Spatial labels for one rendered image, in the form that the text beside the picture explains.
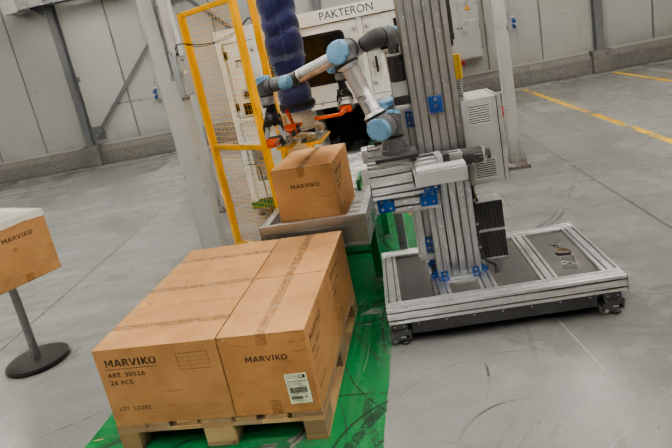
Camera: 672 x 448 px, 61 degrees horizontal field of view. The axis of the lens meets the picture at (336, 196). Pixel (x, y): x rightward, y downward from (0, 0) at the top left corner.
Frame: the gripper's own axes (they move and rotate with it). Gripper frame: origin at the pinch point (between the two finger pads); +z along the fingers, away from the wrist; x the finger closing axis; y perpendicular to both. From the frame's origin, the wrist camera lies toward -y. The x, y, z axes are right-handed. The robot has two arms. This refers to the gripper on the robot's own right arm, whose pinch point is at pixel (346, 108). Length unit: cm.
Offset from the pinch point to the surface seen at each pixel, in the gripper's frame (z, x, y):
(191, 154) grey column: 17, -126, -15
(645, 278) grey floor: 119, 166, 58
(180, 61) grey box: -51, -117, -16
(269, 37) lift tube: -54, -33, 40
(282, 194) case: 42, -43, 48
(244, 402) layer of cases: 101, -39, 180
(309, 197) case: 46, -26, 48
